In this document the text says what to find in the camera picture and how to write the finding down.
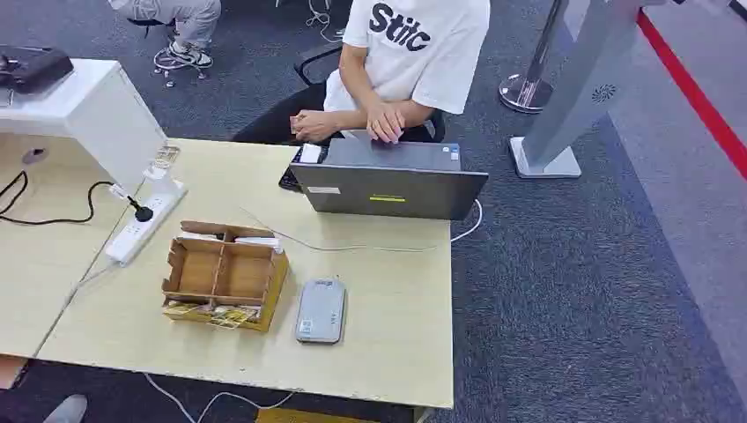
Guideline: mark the person's right hand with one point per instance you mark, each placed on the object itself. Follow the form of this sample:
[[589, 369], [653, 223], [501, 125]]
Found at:
[[385, 124]]

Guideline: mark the person's left hand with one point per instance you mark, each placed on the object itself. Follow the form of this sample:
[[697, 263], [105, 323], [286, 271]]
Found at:
[[315, 125]]

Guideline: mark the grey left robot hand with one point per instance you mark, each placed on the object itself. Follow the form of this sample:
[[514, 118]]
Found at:
[[69, 410]]

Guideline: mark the small white box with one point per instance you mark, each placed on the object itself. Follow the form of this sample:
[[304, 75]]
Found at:
[[310, 153]]

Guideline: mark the person in white shirt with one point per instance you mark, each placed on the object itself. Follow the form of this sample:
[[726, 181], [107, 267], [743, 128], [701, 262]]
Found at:
[[408, 70]]

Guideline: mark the grey laptop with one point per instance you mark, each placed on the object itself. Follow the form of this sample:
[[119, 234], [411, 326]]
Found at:
[[385, 187]]

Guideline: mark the white card stack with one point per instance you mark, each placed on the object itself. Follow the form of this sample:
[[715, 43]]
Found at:
[[259, 241], [201, 236]]

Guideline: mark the office chair with castors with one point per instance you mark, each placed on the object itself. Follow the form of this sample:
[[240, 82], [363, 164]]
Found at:
[[169, 73]]

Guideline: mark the person in grey trousers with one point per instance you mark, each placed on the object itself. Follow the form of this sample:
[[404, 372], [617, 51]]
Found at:
[[192, 17]]

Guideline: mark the white power adapter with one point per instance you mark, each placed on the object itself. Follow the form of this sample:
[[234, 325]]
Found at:
[[160, 180]]

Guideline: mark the wooden card box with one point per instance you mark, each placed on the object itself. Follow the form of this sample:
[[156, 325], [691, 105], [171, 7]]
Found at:
[[265, 303]]

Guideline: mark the grey flat card reader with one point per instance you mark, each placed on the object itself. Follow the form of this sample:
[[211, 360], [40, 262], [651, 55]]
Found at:
[[321, 312]]

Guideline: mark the white power strip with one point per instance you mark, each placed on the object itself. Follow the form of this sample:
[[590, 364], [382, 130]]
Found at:
[[137, 233]]

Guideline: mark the grey kiosk stand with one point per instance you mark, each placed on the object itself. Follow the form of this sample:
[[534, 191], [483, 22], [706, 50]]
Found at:
[[583, 76]]

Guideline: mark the white cabinet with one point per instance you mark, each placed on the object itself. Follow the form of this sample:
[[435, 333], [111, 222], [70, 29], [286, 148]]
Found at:
[[111, 122]]

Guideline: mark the yellow object under desk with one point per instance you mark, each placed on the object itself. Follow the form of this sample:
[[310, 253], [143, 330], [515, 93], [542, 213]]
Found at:
[[303, 417]]

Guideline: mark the black device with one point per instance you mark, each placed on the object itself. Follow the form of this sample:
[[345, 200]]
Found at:
[[35, 69]]

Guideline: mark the chrome stanchion post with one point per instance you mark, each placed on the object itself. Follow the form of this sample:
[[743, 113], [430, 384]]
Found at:
[[525, 92]]

